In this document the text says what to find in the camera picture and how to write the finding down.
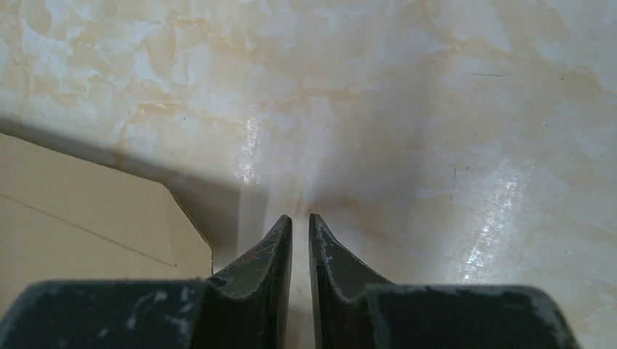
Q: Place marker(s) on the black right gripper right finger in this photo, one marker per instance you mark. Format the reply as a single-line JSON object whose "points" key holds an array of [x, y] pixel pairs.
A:
{"points": [[356, 307]]}

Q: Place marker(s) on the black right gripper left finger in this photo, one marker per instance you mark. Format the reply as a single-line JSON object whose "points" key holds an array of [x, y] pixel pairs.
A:
{"points": [[243, 305]]}

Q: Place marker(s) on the brown cardboard box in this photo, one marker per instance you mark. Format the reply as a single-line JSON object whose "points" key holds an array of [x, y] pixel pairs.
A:
{"points": [[67, 218]]}

